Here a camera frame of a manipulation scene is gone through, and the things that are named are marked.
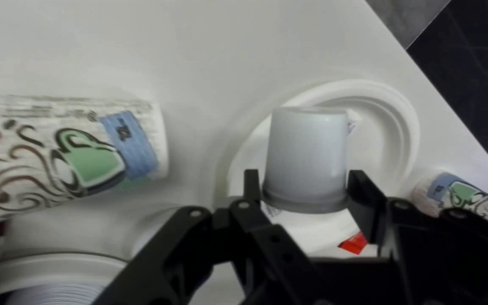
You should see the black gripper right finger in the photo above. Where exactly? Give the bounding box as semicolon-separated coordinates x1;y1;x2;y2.
348;167;488;305

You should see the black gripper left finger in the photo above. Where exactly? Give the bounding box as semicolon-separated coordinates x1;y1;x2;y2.
92;167;316;305

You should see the small white plastic cup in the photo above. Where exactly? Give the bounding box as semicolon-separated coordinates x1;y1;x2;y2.
262;105;360;215

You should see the single printed paper cup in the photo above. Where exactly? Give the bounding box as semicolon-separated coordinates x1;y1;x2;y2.
411;171;488;237

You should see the white paper plate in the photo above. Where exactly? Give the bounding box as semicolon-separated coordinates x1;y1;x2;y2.
214;77;424;259

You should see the red packet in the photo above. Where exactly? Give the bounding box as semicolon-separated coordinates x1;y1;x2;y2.
338;230;372;257

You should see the white ribbed dish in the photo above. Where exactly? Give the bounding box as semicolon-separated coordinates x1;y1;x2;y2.
0;249;134;305

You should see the stack of printed paper cups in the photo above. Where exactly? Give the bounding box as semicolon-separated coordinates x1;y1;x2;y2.
0;91;172;233

